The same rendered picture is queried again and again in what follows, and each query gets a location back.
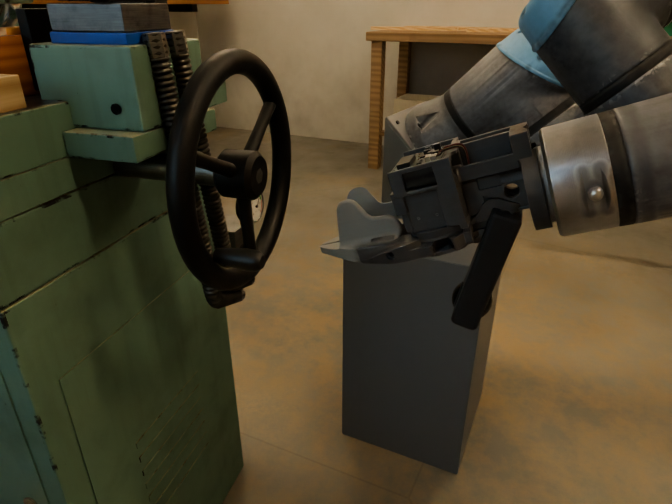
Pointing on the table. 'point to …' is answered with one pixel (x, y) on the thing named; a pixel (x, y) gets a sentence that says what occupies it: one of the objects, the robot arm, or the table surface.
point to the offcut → (11, 93)
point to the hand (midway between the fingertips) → (336, 252)
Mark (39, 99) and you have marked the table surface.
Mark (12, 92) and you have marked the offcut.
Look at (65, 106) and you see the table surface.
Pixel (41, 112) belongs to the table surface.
